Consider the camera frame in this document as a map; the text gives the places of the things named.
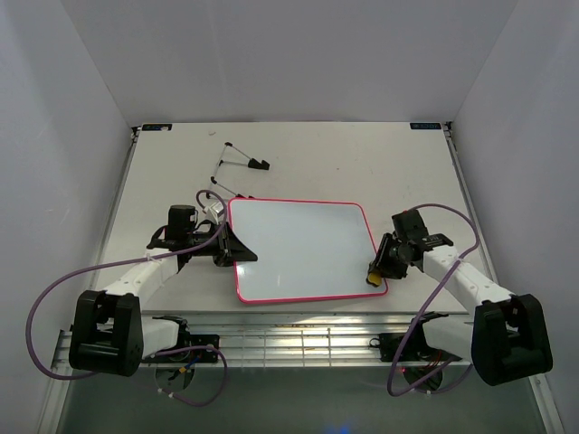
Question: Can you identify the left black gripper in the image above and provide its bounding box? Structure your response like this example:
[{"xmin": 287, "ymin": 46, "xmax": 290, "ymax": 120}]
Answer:
[{"xmin": 186, "ymin": 221, "xmax": 257, "ymax": 267}]

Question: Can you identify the yellow whiteboard eraser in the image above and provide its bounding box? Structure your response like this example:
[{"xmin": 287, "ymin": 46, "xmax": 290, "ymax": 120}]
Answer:
[{"xmin": 366, "ymin": 272, "xmax": 383, "ymax": 288}]

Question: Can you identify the pink framed whiteboard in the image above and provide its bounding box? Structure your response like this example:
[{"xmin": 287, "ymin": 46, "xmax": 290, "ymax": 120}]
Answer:
[{"xmin": 228, "ymin": 198, "xmax": 388, "ymax": 305}]

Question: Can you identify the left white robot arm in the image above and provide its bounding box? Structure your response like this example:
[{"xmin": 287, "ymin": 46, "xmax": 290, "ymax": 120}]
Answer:
[{"xmin": 69, "ymin": 204, "xmax": 258, "ymax": 376}]

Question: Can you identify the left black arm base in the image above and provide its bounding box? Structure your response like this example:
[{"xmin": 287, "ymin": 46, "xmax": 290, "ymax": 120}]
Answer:
[{"xmin": 142, "ymin": 334, "xmax": 220, "ymax": 365}]

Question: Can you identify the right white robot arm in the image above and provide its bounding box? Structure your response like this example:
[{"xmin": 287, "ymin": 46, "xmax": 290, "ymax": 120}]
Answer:
[{"xmin": 366, "ymin": 206, "xmax": 554, "ymax": 392}]

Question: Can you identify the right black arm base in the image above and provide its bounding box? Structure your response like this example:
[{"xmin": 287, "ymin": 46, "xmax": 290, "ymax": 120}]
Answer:
[{"xmin": 368, "ymin": 332, "xmax": 464, "ymax": 363}]

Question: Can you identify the right blue table label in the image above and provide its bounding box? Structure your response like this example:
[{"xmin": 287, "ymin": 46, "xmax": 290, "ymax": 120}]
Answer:
[{"xmin": 409, "ymin": 122, "xmax": 441, "ymax": 130}]

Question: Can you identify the blue table label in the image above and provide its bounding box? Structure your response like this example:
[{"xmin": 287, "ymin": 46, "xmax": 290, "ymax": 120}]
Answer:
[
  {"xmin": 141, "ymin": 123, "xmax": 173, "ymax": 132},
  {"xmin": 409, "ymin": 122, "xmax": 441, "ymax": 130}
]

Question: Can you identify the left blue table label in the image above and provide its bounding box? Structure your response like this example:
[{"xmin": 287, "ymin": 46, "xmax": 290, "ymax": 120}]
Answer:
[{"xmin": 141, "ymin": 123, "xmax": 173, "ymax": 132}]

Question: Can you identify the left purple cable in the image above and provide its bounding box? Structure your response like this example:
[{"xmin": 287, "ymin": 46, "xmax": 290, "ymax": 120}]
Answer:
[{"xmin": 24, "ymin": 188, "xmax": 229, "ymax": 407}]

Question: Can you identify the purple cable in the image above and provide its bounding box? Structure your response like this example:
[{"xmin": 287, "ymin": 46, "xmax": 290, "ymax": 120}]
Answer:
[
  {"xmin": 387, "ymin": 203, "xmax": 480, "ymax": 398},
  {"xmin": 24, "ymin": 188, "xmax": 229, "ymax": 407}
]

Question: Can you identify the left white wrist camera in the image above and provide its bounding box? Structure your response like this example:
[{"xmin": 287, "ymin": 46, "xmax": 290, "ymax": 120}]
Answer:
[{"xmin": 203, "ymin": 201, "xmax": 227, "ymax": 224}]

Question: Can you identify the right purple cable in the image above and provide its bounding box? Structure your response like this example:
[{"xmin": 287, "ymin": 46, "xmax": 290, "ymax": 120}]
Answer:
[{"xmin": 387, "ymin": 203, "xmax": 480, "ymax": 398}]

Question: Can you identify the black wire board stand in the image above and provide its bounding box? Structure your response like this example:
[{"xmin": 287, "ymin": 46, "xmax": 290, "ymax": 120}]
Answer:
[{"xmin": 208, "ymin": 141, "xmax": 271, "ymax": 200}]

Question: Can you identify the aluminium rail frame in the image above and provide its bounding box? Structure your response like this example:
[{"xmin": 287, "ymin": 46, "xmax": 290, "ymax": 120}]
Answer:
[{"xmin": 52, "ymin": 311, "xmax": 544, "ymax": 370}]

